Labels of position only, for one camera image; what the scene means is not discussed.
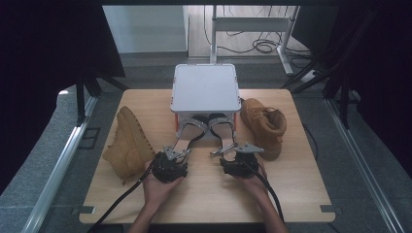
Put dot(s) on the white power strip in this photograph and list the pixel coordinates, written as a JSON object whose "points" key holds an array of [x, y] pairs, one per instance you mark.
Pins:
{"points": [[307, 76]]}

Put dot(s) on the person's left hand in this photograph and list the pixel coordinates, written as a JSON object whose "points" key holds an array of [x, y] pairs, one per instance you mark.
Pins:
{"points": [[158, 194]]}

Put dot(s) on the aluminium rail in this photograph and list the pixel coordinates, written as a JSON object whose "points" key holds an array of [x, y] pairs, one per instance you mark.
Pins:
{"points": [[359, 161], [61, 168]]}

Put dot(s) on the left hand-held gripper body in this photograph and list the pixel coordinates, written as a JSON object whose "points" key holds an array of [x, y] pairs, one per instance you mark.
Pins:
{"points": [[168, 170]]}

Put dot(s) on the person's right hand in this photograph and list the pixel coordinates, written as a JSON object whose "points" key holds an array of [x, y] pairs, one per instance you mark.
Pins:
{"points": [[259, 187]]}

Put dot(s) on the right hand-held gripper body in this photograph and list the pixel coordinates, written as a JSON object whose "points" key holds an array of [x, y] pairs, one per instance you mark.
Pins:
{"points": [[241, 166]]}

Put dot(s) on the black metal stand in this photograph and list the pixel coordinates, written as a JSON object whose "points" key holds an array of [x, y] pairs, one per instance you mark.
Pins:
{"points": [[80, 97], [344, 103]]}

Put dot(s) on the tan suede boot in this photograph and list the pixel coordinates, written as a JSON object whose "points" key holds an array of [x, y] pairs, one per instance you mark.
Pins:
{"points": [[129, 152], [262, 126]]}

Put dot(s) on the black curtain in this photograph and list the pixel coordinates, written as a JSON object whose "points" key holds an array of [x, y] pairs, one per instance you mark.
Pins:
{"points": [[48, 64], [382, 64]]}

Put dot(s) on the white metal desk frame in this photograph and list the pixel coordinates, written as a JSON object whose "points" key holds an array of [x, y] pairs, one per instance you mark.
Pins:
{"points": [[249, 24]]}

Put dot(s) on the grey shoe rack orange legs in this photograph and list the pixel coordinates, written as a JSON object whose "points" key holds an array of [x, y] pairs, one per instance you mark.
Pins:
{"points": [[205, 87]]}

